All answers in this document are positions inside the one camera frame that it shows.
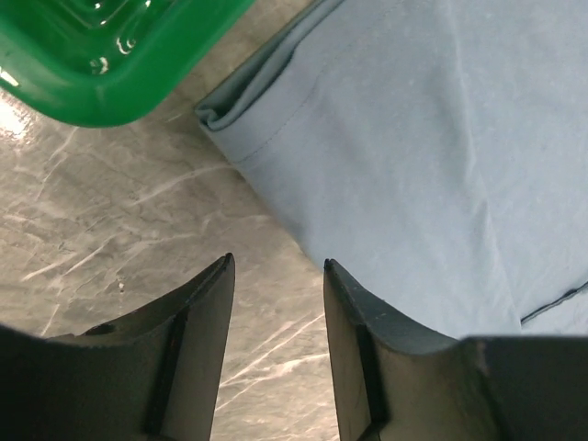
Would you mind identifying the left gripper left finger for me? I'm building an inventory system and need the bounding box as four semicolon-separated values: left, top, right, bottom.
1;254;235;440

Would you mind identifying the blue t-shirt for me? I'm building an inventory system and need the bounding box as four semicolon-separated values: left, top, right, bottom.
196;1;587;337

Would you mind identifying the green plastic bin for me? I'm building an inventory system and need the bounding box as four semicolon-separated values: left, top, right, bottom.
1;0;251;128

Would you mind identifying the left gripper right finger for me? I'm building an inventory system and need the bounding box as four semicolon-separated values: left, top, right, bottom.
323;259;587;440

